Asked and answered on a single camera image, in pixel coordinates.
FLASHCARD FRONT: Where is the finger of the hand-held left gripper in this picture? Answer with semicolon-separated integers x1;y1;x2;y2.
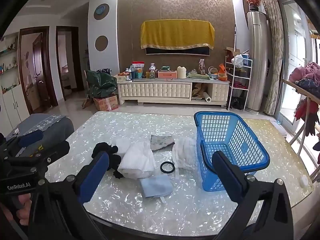
0;129;44;156
5;141;71;173

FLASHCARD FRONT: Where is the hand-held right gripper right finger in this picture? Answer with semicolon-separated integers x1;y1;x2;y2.
211;151;294;240

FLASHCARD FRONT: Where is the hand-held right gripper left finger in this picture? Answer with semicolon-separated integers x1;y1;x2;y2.
29;151;110;240

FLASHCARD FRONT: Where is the black cloth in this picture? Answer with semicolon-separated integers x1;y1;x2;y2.
91;142;124;179

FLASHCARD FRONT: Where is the blue plastic basket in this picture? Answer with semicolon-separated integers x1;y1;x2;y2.
194;111;270;192

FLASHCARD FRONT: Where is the white felt sheet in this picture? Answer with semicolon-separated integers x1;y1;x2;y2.
115;138;132;155

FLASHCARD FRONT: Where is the white sheer cloth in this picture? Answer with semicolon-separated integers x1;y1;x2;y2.
117;141;157;179

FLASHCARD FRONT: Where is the white knit cloth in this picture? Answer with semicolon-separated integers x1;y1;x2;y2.
172;137;198;172

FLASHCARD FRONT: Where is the light blue cloth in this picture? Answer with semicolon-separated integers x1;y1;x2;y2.
139;174;173;198

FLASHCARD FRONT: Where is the person's left hand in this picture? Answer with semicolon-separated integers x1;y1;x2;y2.
4;192;34;228

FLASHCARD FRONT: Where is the grey upholstered chair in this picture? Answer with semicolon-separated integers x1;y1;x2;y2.
5;113;75;150

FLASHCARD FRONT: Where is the silver patterned cloth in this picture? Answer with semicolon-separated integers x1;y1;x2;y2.
24;114;69;133

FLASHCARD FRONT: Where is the white cabinet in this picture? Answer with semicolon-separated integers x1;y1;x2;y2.
0;84;30;130

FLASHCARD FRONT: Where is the printed cardboard box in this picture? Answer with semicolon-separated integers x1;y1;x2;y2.
93;94;118;112

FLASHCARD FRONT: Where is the green plastic bag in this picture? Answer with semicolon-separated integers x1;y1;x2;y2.
86;69;118;98

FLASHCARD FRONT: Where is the black bag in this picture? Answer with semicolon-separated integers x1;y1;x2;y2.
230;96;244;110

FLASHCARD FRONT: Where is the grey marbled cloth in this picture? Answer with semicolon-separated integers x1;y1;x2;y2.
150;134;175;152

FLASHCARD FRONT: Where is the white metal rack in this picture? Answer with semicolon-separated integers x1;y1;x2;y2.
225;54;253;110

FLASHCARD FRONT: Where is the red garment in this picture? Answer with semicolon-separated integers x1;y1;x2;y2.
294;99;320;137

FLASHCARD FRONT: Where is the cream tufted television cabinet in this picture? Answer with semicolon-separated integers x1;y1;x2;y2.
117;77;230;105

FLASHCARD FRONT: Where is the orange bag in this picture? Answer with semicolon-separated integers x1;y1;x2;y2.
217;64;228;80

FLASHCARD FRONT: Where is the green tray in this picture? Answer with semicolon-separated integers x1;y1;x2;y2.
186;72;210;79

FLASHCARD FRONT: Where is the red and white snack bag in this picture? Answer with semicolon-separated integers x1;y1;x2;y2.
132;61;145;79

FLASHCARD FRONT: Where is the wooden clothes rack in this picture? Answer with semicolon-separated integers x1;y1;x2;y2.
281;79;320;183

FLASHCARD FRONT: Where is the white plastic bag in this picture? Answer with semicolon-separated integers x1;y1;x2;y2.
231;54;247;68

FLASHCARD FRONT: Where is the blue plastic container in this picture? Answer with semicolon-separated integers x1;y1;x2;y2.
240;54;253;67

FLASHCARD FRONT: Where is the standing air conditioner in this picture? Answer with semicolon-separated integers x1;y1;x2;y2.
245;11;268;113

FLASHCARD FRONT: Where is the dark blue garment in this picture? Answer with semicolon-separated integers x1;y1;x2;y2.
295;79;320;94

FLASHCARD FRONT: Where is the pink box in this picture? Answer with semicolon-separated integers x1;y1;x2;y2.
157;70;178;79

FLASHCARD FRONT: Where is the open brown cardboard box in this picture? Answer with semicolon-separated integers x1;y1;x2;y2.
223;46;240;58

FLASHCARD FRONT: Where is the patterned curtain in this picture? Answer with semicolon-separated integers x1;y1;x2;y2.
259;0;285;115

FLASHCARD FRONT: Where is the pink clothes pile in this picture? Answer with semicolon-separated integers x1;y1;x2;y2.
289;62;320;83

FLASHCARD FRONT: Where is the black television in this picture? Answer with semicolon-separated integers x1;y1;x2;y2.
145;45;211;56

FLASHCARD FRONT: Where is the glass balcony door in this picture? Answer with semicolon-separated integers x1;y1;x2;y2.
280;1;320;140

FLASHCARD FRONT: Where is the yellow television cover cloth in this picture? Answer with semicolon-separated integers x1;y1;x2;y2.
140;19;215;50

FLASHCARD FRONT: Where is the vase with red flowers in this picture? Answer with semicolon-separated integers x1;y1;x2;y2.
244;0;262;12

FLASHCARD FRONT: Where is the black ring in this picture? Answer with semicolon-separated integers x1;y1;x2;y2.
160;162;175;174

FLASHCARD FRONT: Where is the dark wooden door frame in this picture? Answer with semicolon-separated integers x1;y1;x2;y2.
19;26;59;114
55;26;85;102

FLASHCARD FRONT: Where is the wall shelf with trinkets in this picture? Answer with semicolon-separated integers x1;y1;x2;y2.
0;34;20;93

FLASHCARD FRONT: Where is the round brown wall decoration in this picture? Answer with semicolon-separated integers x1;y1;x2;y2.
94;35;108;52

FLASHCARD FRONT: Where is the blue wall clock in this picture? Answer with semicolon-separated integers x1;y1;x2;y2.
94;4;110;20

